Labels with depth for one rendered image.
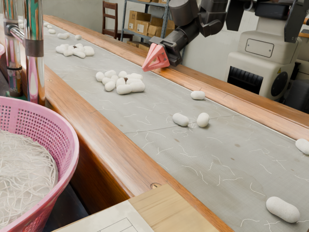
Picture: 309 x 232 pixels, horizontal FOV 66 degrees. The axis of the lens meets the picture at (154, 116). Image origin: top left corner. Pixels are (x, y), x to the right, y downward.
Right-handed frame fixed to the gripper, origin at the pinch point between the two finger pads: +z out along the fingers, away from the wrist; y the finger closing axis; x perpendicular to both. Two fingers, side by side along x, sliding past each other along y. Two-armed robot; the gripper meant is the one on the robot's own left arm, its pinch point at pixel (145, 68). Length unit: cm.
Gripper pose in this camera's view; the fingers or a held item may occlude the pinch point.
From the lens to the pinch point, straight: 67.9
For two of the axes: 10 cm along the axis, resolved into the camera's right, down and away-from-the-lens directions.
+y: 6.0, 4.2, -6.8
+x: 3.6, 6.2, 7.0
